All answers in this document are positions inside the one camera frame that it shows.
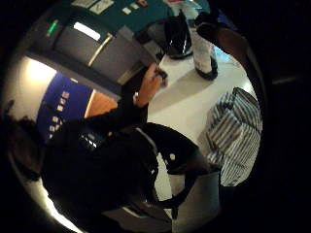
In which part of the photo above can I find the green exit sign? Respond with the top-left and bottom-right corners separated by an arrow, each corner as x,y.
46,19 -> 60,38

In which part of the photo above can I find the black kettle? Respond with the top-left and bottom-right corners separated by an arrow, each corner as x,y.
163,13 -> 194,61

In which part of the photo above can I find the white bottle with dark base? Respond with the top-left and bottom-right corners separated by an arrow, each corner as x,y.
189,18 -> 220,82

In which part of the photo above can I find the wooden door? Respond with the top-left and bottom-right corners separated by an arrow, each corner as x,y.
85,90 -> 119,119

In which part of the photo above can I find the striped box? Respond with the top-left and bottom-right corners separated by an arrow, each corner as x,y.
205,86 -> 264,188

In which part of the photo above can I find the group of small paper notes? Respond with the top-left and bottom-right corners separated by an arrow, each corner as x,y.
48,90 -> 71,139

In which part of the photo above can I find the white paper sheet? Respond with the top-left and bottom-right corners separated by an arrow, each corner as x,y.
88,0 -> 116,15
71,0 -> 98,9

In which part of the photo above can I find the the person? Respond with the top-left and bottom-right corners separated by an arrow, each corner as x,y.
2,98 -> 163,233

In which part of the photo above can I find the blue pin board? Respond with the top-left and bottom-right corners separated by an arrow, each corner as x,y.
35,72 -> 95,144

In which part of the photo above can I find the black cable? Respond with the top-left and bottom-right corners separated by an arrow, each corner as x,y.
151,168 -> 199,221

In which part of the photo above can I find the ceiling lamp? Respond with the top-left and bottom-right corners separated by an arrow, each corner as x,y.
72,20 -> 102,43

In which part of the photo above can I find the small dark object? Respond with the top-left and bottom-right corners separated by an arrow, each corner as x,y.
155,67 -> 169,86

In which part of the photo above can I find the teal pin board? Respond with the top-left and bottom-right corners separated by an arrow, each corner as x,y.
69,0 -> 178,34

